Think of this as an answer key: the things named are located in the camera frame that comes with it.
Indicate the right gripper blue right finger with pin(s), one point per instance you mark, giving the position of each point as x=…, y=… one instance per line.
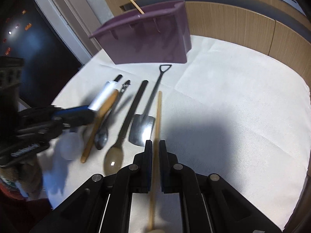
x=164, y=165

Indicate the smiley handle steel spoon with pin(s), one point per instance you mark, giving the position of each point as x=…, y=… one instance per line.
x=101, y=136

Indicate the white table cloth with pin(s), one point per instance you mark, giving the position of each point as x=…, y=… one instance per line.
x=228, y=110

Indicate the black handle brown spoon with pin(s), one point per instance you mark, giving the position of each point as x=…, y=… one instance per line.
x=114, y=157

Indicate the black refrigerator door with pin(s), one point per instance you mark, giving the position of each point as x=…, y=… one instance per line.
x=48, y=62

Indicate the left gloved hand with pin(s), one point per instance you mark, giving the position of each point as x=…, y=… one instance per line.
x=26, y=175

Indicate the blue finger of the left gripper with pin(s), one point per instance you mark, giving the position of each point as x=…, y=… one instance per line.
x=81, y=112
x=63, y=123

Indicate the purple plastic utensil caddy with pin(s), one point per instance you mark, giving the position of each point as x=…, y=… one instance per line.
x=158, y=35

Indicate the wooden chopstick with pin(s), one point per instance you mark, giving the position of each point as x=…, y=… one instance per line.
x=137, y=6
x=155, y=166

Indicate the black handle steel spoon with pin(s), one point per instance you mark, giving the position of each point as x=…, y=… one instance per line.
x=118, y=78

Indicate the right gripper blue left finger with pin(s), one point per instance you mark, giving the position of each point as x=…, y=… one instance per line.
x=147, y=166

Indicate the wooden spoon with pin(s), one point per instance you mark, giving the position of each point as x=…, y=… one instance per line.
x=103, y=110

